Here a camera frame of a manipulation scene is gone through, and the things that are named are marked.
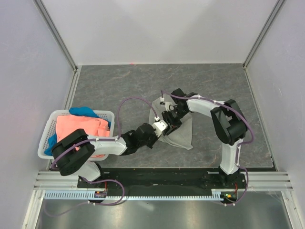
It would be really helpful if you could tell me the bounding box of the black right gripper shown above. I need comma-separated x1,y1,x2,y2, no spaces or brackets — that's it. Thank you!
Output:
162,106,188,135

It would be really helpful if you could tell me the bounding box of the aluminium frame post left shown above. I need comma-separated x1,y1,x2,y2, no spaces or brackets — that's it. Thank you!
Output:
33,0,78,72

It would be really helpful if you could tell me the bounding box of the grey cloth napkin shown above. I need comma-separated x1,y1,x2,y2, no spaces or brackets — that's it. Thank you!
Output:
148,94,193,150

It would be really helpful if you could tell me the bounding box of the white slotted cable duct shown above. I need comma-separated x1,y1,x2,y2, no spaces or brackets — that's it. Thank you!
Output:
44,190,238,201

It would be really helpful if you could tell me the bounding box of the blue cloth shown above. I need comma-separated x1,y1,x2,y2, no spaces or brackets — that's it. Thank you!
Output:
44,106,112,156

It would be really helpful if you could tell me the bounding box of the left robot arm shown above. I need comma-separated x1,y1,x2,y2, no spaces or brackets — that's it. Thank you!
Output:
51,120,168,187

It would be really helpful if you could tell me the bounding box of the aluminium frame post right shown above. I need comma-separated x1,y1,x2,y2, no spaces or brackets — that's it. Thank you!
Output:
242,0,286,70

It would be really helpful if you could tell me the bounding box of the aluminium frame post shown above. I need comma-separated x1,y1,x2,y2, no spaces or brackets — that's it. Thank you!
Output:
33,0,78,72
242,0,286,70

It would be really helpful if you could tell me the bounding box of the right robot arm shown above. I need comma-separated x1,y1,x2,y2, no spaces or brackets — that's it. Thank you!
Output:
160,88,248,188

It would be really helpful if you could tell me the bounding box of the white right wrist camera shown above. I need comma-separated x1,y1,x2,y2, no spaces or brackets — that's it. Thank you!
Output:
159,96,172,111

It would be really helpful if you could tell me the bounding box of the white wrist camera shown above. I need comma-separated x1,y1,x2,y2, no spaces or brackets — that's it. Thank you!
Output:
152,117,168,135
159,96,172,111

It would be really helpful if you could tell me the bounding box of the white plastic basket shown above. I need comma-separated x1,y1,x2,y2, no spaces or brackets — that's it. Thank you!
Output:
38,107,115,159

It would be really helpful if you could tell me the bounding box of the orange cloth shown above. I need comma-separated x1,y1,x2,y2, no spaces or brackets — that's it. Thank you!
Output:
54,114,112,159

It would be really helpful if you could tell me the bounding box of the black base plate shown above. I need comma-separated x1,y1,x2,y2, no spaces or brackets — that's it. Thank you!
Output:
77,168,247,195

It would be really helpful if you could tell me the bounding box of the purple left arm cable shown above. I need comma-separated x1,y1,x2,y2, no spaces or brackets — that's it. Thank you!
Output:
51,96,160,172

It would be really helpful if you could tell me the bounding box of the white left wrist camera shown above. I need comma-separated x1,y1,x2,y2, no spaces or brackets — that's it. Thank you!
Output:
152,117,168,135

